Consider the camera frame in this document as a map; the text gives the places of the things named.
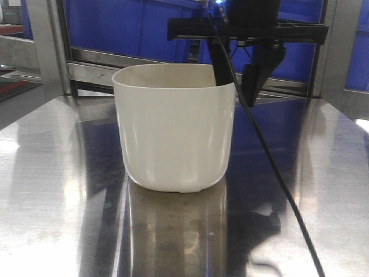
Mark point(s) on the white plastic bin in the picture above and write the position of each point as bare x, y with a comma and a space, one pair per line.
175, 125

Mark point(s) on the steel shelf frame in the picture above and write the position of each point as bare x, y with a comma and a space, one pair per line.
44, 54

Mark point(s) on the blue crate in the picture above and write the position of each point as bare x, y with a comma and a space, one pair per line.
130, 28
297, 63

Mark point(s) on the blue crate behind left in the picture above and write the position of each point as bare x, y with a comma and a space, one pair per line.
130, 28

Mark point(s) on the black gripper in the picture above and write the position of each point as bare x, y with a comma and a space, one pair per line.
251, 22

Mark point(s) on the blue crate behind right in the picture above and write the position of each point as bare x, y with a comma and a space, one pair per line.
297, 63

